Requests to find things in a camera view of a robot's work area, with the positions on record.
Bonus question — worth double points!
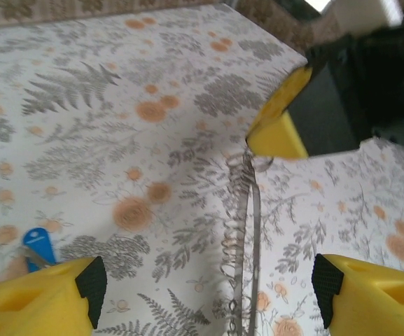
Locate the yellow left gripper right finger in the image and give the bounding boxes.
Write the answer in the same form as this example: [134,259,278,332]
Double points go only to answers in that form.
[311,253,404,336]

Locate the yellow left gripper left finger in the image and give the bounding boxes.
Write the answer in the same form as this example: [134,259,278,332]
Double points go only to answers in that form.
[0,255,108,336]

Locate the silver split keyring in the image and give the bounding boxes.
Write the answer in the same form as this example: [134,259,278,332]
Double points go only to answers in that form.
[233,150,276,336]

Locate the blue plastic key tag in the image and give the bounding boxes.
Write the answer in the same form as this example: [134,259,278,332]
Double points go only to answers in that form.
[20,227,58,274]

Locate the floral patterned table cover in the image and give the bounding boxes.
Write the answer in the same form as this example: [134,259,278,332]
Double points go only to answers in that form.
[0,3,404,336]

